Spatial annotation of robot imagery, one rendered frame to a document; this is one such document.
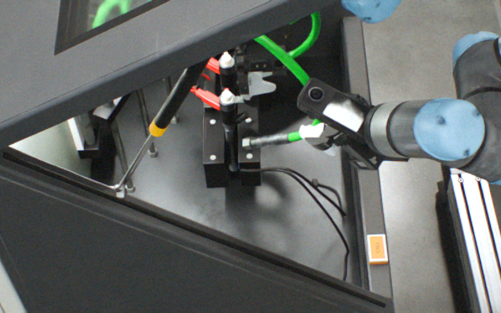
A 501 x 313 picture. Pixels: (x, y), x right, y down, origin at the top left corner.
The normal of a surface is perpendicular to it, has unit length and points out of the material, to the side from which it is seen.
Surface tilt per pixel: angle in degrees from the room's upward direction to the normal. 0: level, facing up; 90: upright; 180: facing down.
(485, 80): 7
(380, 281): 0
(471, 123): 45
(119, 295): 90
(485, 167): 78
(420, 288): 0
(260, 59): 90
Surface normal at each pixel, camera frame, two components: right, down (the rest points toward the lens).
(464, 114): 0.44, 0.04
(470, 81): -0.66, -0.43
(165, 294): 0.02, 0.82
